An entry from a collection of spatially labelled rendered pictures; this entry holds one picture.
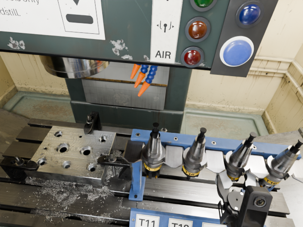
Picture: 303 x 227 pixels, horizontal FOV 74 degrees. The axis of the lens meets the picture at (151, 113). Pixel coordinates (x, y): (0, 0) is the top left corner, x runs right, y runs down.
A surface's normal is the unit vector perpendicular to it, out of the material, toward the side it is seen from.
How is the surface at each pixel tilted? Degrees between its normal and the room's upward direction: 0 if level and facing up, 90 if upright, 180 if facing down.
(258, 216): 62
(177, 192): 0
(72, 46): 90
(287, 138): 24
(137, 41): 90
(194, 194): 0
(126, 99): 90
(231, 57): 92
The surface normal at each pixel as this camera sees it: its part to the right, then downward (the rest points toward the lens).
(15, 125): 0.44, -0.63
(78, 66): 0.30, 0.65
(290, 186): -0.37, -0.71
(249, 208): -0.12, 0.24
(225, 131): 0.04, -0.73
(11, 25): -0.11, 0.67
